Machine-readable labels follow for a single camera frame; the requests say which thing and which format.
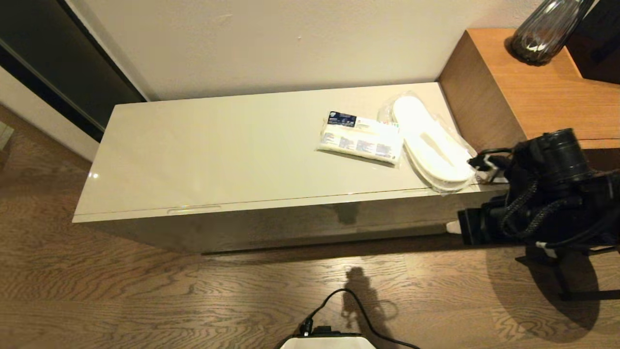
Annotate bagged white slippers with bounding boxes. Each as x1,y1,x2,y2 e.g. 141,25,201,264
377,92,499,194

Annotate white tissue pack blue label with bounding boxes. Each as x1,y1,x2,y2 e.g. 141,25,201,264
316,111,403,168

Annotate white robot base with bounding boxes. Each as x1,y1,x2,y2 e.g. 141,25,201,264
275,326,379,349

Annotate brown wooden desk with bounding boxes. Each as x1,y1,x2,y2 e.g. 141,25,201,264
436,28,620,168

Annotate dark ribbed glass vase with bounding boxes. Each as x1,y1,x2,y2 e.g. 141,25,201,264
509,0,594,67

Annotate black box on desk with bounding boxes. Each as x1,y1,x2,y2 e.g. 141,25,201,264
564,0,620,85

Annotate beige glossy cabinet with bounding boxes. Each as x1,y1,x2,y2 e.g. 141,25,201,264
74,82,481,217

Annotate dark sliding door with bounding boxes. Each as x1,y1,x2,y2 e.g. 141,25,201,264
0,0,148,143

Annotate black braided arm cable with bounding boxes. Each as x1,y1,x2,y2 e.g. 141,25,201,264
501,177,582,240

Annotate black metal stool frame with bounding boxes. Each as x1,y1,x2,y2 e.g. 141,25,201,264
514,242,620,302

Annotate black power cable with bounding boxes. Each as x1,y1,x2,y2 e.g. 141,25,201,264
300,289,421,349

